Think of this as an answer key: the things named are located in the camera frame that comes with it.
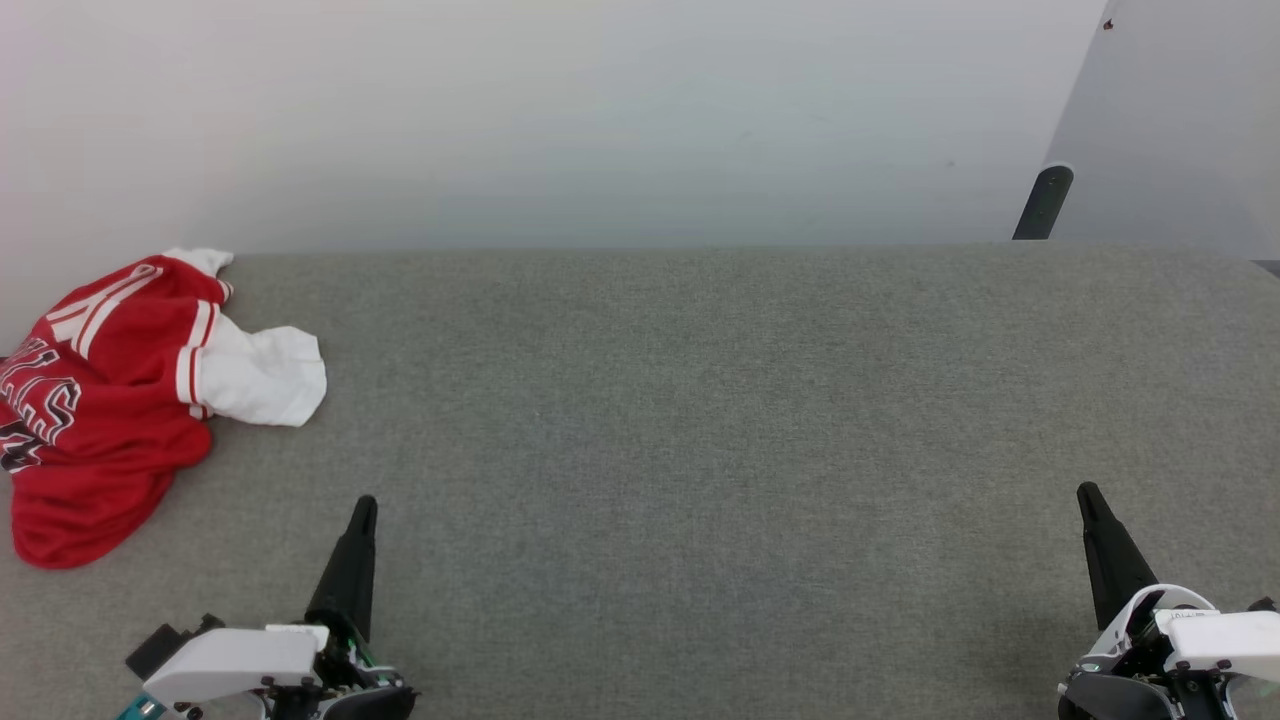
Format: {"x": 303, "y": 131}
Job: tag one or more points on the red Bulls basketball jersey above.
{"x": 110, "y": 400}

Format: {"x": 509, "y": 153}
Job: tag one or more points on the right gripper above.
{"x": 1215, "y": 640}

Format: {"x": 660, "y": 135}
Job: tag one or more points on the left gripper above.
{"x": 235, "y": 662}

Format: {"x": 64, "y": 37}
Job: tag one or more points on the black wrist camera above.
{"x": 155, "y": 645}
{"x": 1262, "y": 605}

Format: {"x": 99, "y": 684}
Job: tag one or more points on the black desk leg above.
{"x": 1042, "y": 205}

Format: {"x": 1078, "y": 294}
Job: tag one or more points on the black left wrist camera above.
{"x": 155, "y": 645}

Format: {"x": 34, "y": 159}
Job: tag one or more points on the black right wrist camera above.
{"x": 1262, "y": 605}

